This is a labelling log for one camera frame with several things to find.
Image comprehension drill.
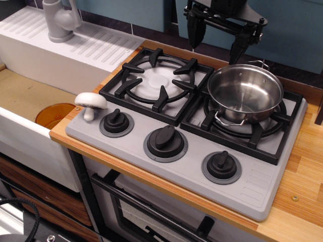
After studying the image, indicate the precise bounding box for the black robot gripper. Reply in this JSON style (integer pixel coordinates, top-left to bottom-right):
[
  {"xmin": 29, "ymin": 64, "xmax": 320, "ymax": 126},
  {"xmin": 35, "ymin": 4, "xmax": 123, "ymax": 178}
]
[{"xmin": 184, "ymin": 1, "xmax": 268, "ymax": 65}]

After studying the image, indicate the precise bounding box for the stainless steel pot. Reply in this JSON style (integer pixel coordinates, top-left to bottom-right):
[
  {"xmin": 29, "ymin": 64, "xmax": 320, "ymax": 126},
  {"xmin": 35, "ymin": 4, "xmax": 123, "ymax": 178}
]
[{"xmin": 207, "ymin": 60, "xmax": 284, "ymax": 126}]

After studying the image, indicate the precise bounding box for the white toy mushroom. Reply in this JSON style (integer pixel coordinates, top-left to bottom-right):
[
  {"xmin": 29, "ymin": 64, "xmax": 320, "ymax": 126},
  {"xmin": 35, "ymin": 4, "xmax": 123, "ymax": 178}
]
[{"xmin": 75, "ymin": 92, "xmax": 107, "ymax": 121}]

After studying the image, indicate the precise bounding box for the black middle stove knob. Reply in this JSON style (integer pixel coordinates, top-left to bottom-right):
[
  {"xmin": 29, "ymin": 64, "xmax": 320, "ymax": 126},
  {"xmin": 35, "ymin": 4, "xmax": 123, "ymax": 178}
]
[{"xmin": 143, "ymin": 125, "xmax": 188, "ymax": 163}]

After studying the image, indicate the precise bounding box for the black stove knob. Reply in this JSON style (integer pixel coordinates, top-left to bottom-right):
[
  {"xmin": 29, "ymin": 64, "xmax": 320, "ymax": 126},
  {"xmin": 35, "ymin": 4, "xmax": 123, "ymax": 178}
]
[
  {"xmin": 143, "ymin": 125, "xmax": 188, "ymax": 163},
  {"xmin": 99, "ymin": 108, "xmax": 134, "ymax": 138},
  {"xmin": 201, "ymin": 151, "xmax": 242, "ymax": 185}
]

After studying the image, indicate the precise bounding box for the black right stove knob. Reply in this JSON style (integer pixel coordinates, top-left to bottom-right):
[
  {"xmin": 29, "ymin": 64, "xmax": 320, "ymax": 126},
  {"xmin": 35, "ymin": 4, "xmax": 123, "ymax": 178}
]
[{"xmin": 201, "ymin": 151, "xmax": 242, "ymax": 185}]

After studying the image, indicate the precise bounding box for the black left stove knob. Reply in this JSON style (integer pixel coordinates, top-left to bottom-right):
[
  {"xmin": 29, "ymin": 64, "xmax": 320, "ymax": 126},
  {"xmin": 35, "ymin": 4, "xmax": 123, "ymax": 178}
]
[{"xmin": 99, "ymin": 108, "xmax": 134, "ymax": 138}]

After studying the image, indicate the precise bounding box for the grey toy stove top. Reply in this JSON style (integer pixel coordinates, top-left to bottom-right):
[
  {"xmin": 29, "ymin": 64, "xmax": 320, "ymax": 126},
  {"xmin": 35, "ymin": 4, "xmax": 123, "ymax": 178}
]
[{"xmin": 65, "ymin": 47, "xmax": 308, "ymax": 222}]

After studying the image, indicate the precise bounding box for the black left burner grate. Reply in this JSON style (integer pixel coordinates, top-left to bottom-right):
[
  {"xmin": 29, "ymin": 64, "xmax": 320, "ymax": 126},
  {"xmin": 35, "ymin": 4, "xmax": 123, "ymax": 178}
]
[{"xmin": 99, "ymin": 48, "xmax": 214, "ymax": 126}]

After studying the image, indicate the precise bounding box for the black burner grate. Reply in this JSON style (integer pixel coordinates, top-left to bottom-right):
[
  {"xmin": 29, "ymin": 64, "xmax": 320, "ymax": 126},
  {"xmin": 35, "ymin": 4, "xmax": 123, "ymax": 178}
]
[
  {"xmin": 180, "ymin": 89, "xmax": 305, "ymax": 165},
  {"xmin": 99, "ymin": 48, "xmax": 214, "ymax": 126}
]

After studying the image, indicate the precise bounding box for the black right burner grate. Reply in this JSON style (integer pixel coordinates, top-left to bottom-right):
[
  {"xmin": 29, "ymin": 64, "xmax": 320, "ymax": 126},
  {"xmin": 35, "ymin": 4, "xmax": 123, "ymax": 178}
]
[{"xmin": 180, "ymin": 89, "xmax": 305, "ymax": 165}]

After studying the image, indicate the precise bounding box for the grey toy faucet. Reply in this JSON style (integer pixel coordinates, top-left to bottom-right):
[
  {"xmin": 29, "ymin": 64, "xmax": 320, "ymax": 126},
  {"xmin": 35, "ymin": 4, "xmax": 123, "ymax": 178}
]
[{"xmin": 42, "ymin": 0, "xmax": 82, "ymax": 43}]

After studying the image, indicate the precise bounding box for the white toy sink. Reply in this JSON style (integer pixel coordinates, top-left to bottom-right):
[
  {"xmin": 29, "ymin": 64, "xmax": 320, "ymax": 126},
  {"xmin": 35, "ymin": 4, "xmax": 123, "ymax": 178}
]
[{"xmin": 1, "ymin": 7, "xmax": 143, "ymax": 192}]

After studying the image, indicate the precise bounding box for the orange plastic bowl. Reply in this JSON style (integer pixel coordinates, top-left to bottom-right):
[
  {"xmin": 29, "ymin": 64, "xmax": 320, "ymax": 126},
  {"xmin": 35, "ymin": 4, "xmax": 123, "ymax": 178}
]
[{"xmin": 35, "ymin": 103, "xmax": 76, "ymax": 130}]

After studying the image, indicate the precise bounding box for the toy oven door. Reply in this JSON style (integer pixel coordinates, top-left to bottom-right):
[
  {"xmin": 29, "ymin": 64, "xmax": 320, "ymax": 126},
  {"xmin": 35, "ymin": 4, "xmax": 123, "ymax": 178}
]
[{"xmin": 84, "ymin": 157, "xmax": 259, "ymax": 241}]

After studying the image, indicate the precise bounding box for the wooden drawer front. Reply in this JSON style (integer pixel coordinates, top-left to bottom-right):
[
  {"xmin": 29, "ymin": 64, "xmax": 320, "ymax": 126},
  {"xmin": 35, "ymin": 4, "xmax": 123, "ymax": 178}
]
[{"xmin": 1, "ymin": 154, "xmax": 99, "ymax": 241}]

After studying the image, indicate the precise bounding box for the black oven door handle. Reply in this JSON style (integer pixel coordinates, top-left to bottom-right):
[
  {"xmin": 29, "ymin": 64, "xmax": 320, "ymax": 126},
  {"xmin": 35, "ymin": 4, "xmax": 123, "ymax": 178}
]
[{"xmin": 91, "ymin": 174, "xmax": 214, "ymax": 241}]

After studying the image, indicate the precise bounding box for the black cable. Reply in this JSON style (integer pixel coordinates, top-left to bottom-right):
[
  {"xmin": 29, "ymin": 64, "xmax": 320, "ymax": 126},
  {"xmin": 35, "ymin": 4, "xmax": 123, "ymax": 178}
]
[{"xmin": 0, "ymin": 197, "xmax": 41, "ymax": 242}]

